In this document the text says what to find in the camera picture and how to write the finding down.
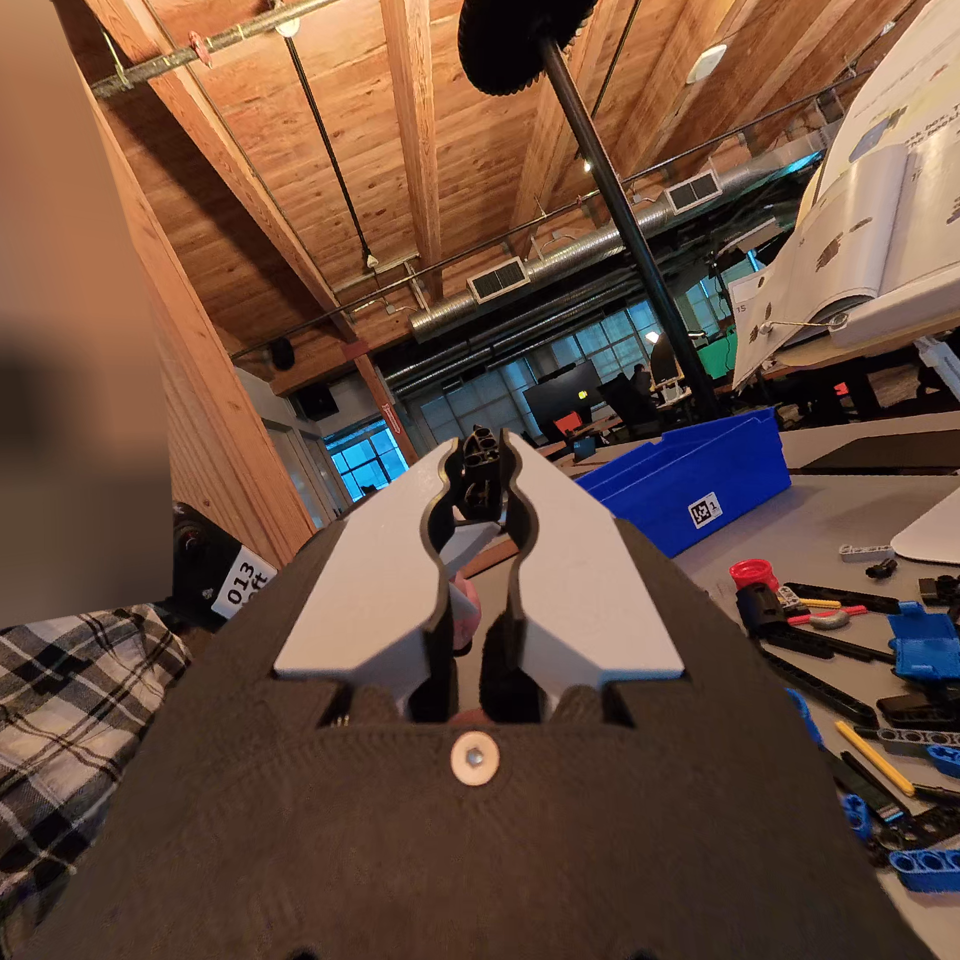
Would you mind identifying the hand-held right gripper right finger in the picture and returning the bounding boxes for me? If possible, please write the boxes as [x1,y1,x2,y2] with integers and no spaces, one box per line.
[478,429,687,724]

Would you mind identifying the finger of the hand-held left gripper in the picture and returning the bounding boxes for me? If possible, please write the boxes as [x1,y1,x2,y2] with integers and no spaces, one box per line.
[438,522,502,575]

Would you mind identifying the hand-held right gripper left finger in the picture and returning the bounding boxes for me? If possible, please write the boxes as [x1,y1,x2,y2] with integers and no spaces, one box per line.
[272,437,462,724]

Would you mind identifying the black bar with blue pin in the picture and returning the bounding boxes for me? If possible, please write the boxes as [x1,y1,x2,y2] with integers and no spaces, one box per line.
[459,424,506,524]

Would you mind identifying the building instruction booklet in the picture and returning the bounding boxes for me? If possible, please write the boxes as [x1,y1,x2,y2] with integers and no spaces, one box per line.
[731,142,960,391]

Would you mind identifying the grey desk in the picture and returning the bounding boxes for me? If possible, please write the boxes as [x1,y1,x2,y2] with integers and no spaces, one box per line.
[480,420,960,960]

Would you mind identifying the person's left hand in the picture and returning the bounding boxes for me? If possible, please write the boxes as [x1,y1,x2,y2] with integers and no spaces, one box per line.
[448,573,483,657]

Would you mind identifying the blue bin with square tag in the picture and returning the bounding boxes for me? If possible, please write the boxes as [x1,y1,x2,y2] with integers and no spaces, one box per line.
[573,407,794,560]

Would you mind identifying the blue lit window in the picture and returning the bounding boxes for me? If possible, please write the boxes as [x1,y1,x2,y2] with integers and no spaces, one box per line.
[324,427,412,505]

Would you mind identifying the red wheel rim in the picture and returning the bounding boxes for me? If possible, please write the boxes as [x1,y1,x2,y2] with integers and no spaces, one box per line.
[729,558,781,594]

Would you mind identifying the black curved panel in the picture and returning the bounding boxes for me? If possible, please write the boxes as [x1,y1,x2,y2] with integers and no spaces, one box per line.
[735,585,787,639]

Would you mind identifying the black monitor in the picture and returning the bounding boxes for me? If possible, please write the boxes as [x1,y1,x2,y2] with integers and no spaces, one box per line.
[521,358,603,445]

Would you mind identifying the blue wheel rim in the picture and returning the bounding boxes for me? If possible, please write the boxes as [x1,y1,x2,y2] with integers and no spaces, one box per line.
[783,686,826,750]

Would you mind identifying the long black beam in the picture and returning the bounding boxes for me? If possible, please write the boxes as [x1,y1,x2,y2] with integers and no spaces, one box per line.
[757,643,880,730]

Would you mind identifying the white ceiling vent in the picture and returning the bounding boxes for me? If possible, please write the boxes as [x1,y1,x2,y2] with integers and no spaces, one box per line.
[466,257,532,305]
[664,169,723,216]

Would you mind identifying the green screen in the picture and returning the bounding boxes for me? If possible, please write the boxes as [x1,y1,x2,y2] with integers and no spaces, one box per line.
[693,333,740,384]

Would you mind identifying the thin black beam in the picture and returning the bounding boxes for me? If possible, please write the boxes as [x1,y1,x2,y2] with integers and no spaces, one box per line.
[782,581,903,616]

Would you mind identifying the blue folded panel piece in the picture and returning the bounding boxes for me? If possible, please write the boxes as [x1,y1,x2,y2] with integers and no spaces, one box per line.
[887,600,960,682]

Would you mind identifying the long grey beam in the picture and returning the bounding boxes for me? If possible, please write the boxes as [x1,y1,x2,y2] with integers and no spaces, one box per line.
[872,726,960,756]

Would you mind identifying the black floor pole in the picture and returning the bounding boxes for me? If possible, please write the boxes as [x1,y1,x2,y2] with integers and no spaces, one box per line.
[456,0,723,421]

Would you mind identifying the blue L-shaped beam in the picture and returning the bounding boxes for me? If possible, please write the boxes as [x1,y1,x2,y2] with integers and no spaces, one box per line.
[887,847,960,895]

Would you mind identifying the rusty ceiling pipe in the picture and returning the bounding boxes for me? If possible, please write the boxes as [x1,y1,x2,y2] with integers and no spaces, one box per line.
[90,0,346,102]

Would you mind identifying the round ceiling lamp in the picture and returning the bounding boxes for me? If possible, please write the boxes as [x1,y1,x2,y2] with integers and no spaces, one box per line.
[684,42,729,86]

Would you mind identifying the silver air duct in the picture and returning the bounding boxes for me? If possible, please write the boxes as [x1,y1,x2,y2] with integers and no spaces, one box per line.
[408,161,822,346]

